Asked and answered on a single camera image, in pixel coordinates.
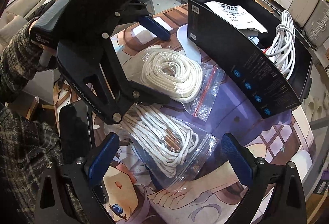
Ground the plaid sleeve forearm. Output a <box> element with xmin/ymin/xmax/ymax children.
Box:
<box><xmin>1</xmin><ymin>17</ymin><xmax>64</xmax><ymax>223</ymax></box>

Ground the grey sofa with coat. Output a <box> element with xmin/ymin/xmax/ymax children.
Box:
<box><xmin>1</xmin><ymin>0</ymin><xmax>52</xmax><ymax>51</ymax></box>

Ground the white cable bundle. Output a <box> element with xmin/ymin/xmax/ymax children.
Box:
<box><xmin>264</xmin><ymin>9</ymin><xmax>296</xmax><ymax>81</ymax></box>

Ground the person's left hand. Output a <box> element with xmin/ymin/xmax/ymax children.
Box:
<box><xmin>28</xmin><ymin>20</ymin><xmax>57</xmax><ymax>69</ymax></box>

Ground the beige suitcase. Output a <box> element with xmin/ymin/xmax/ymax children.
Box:
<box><xmin>288</xmin><ymin>0</ymin><xmax>319</xmax><ymax>28</ymax></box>

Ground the white medicine sachet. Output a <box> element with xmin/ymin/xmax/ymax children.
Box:
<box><xmin>205</xmin><ymin>1</ymin><xmax>268</xmax><ymax>34</ymax></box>

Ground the bagged white rope with copper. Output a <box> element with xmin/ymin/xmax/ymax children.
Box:
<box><xmin>112</xmin><ymin>105</ymin><xmax>220</xmax><ymax>188</ymax></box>

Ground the anime printed desk mat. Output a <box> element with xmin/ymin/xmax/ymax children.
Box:
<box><xmin>52</xmin><ymin>2</ymin><xmax>318</xmax><ymax>224</ymax></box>

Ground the bagged white rope coil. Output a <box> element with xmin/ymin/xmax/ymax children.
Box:
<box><xmin>126</xmin><ymin>44</ymin><xmax>226</xmax><ymax>122</ymax></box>

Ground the silver suitcase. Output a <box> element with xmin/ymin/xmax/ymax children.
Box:
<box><xmin>303</xmin><ymin>0</ymin><xmax>328</xmax><ymax>47</ymax></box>

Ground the black cardboard box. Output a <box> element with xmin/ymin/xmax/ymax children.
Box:
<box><xmin>187</xmin><ymin>0</ymin><xmax>312</xmax><ymax>118</ymax></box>

